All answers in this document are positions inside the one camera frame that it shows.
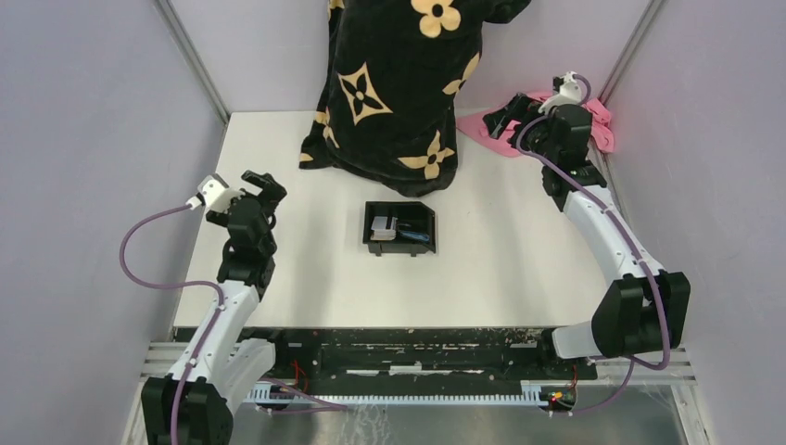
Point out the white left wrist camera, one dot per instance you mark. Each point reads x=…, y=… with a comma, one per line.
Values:
x=214, y=194

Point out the black plastic bin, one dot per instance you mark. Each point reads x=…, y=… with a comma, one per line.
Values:
x=413, y=212

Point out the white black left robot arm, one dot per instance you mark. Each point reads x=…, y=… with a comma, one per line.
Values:
x=196, y=400

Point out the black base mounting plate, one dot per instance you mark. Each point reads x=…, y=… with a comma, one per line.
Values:
x=416, y=362

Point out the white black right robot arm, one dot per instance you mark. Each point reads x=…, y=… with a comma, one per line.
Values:
x=642, y=313

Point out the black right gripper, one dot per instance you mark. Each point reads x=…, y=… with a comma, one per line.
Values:
x=498, y=121

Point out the black leather card holder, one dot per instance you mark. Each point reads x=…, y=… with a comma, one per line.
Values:
x=413, y=233

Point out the black floral blanket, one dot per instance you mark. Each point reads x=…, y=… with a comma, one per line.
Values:
x=386, y=112

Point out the white slotted cable duct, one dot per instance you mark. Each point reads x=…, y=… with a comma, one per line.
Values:
x=269, y=394

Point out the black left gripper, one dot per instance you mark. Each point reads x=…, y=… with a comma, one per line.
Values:
x=274, y=192

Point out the stack of cards in bin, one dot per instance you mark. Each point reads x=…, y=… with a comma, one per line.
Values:
x=383, y=228

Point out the pink cloth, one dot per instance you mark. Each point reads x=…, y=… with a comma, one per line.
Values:
x=601, y=134

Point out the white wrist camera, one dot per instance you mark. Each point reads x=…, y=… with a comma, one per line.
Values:
x=569, y=89
x=214, y=194

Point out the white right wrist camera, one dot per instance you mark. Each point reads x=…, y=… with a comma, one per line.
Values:
x=569, y=89

